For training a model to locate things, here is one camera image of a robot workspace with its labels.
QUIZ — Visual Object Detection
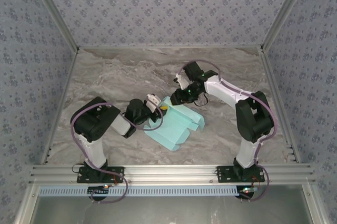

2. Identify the black controller board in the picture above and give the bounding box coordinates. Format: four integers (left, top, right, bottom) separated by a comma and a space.
88, 184, 110, 199
236, 186, 257, 200

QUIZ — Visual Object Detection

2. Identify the aluminium frame post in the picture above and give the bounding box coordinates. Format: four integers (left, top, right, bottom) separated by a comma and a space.
259, 0, 313, 52
25, 0, 81, 52

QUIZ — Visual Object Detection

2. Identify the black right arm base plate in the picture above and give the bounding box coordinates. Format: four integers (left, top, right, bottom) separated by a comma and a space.
215, 165, 265, 184

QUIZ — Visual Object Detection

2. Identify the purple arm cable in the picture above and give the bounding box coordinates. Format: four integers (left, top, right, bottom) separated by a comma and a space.
177, 59, 277, 202
70, 103, 139, 205

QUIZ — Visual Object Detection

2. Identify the black right camera cable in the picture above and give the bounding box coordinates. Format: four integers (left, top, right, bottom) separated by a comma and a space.
194, 92, 209, 106

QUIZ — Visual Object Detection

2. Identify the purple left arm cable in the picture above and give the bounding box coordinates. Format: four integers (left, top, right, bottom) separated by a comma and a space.
70, 103, 139, 205

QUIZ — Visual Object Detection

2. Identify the teal paper box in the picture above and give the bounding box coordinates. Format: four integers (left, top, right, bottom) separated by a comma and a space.
144, 96, 205, 152

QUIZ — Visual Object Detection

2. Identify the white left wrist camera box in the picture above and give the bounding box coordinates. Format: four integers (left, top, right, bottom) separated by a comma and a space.
145, 93, 162, 112

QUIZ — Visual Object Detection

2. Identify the aluminium table side rail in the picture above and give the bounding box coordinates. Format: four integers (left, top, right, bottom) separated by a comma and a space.
39, 48, 80, 165
257, 47, 301, 164

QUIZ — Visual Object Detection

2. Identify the white slotted cable duct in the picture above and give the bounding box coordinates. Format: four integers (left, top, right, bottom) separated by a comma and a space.
38, 186, 242, 197

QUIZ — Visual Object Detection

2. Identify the grey metal panel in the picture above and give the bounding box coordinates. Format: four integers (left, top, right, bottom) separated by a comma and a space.
15, 186, 329, 224

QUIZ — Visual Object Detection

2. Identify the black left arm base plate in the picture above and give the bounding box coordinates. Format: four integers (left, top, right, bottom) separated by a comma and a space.
77, 165, 125, 183

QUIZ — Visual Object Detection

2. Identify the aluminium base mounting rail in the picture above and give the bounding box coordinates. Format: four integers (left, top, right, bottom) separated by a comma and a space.
26, 164, 315, 186

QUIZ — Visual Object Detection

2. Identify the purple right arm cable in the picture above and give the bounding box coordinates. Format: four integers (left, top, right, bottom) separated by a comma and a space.
177, 59, 277, 202

